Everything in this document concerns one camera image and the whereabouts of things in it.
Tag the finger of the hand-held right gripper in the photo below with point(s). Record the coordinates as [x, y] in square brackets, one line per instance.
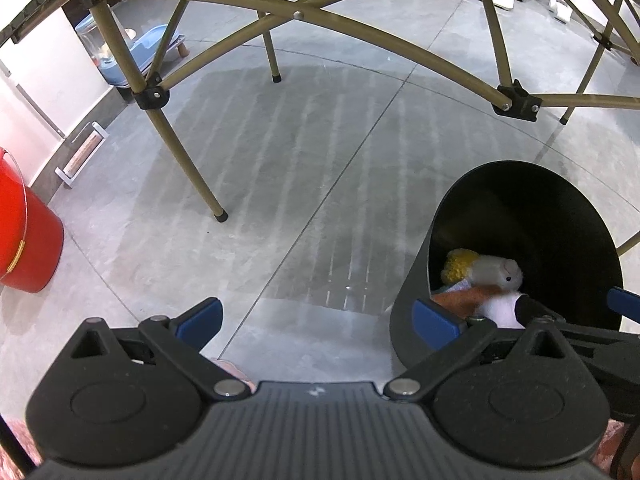
[530, 310]
[627, 302]

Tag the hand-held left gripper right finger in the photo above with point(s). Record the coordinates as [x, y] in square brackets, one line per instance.
[435, 322]

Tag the blue pet water dispenser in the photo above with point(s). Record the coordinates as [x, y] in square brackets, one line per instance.
[112, 67]

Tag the red plastic bucket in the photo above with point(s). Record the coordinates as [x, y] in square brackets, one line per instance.
[25, 240]

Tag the person's right leg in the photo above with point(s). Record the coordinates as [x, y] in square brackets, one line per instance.
[609, 442]

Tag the person's leg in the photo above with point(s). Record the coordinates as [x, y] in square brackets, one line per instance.
[609, 442]
[235, 372]

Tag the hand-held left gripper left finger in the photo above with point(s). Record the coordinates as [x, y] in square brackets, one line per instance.
[200, 322]

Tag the person's left leg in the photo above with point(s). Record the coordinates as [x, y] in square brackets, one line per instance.
[235, 372]

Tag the white round foam sponge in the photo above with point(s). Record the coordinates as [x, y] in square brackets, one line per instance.
[502, 310]

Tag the orange cloth item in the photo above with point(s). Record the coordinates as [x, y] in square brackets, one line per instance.
[465, 300]

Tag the black trash bin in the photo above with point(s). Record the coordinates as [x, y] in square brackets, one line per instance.
[525, 210]

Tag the tan slatted folding table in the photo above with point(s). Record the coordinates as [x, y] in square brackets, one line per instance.
[515, 102]

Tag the yellow white plush toy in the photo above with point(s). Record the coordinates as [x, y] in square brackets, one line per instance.
[495, 270]

